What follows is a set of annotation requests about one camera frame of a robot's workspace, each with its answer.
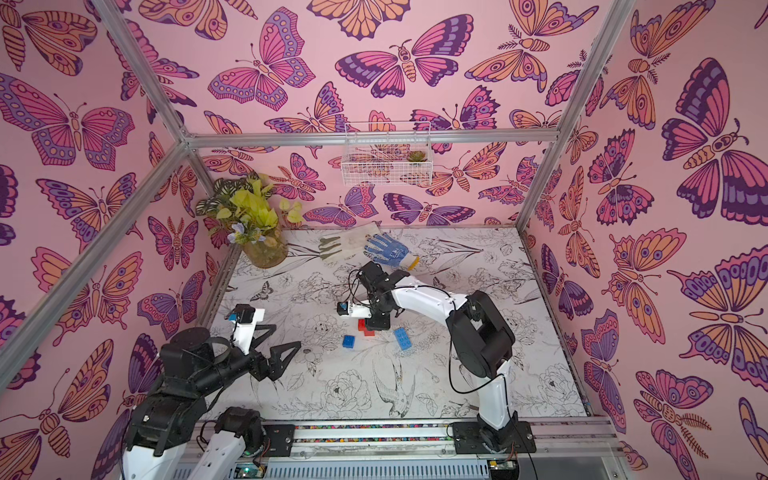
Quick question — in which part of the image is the white green work glove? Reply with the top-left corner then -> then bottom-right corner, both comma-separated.
318,223 -> 380,262

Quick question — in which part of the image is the potted plant in glass vase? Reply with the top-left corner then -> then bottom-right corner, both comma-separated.
195,173 -> 303,269

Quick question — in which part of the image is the aluminium frame profile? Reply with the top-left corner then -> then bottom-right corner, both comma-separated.
1,1 -> 635,386

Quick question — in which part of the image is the small green item in basket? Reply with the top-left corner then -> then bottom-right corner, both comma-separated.
406,150 -> 429,164

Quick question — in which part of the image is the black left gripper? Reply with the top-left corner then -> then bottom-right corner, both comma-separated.
195,322 -> 301,397

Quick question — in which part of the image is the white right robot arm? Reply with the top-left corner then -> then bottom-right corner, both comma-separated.
337,261 -> 523,453

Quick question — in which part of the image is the blue dotted work glove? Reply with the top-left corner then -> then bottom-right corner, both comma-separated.
363,233 -> 420,271

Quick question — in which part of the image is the long blue lego brick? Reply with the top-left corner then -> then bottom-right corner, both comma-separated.
394,327 -> 412,351

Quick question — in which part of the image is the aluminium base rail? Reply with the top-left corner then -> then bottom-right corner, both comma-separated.
128,416 -> 625,480

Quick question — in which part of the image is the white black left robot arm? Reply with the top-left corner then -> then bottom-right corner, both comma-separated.
120,324 -> 302,479

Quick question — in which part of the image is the white wire basket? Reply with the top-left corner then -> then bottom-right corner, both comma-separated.
338,121 -> 434,188

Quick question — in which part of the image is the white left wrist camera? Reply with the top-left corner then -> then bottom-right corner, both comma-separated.
227,304 -> 265,355

